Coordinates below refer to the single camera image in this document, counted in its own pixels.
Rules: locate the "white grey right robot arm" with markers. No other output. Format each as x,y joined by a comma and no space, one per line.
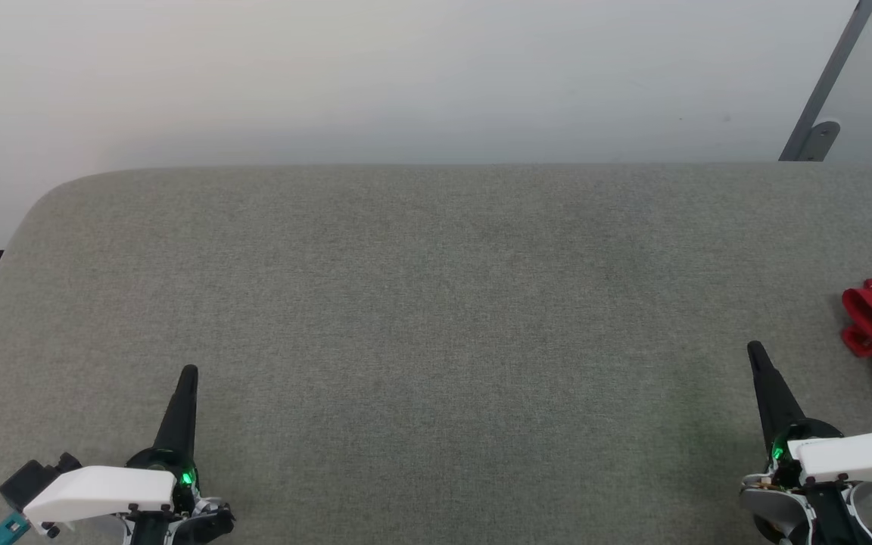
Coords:
777,507

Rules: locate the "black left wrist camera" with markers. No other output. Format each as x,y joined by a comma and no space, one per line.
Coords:
27,481

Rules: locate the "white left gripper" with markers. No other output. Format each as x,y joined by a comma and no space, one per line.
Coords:
103,492

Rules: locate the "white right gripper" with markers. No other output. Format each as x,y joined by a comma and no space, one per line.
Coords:
860,458

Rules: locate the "grey metal bar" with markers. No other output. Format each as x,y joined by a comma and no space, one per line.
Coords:
831,76

